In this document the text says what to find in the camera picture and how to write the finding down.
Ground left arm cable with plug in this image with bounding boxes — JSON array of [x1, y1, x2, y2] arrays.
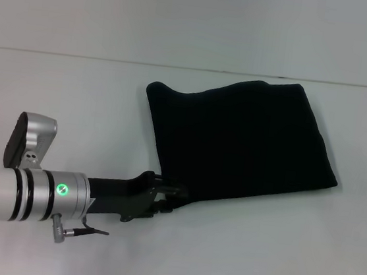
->
[[47, 211, 113, 250]]

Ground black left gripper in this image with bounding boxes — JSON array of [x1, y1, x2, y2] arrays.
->
[[82, 162, 194, 230]]

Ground black shirt with FREE print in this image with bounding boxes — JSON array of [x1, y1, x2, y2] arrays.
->
[[131, 67, 350, 230]]

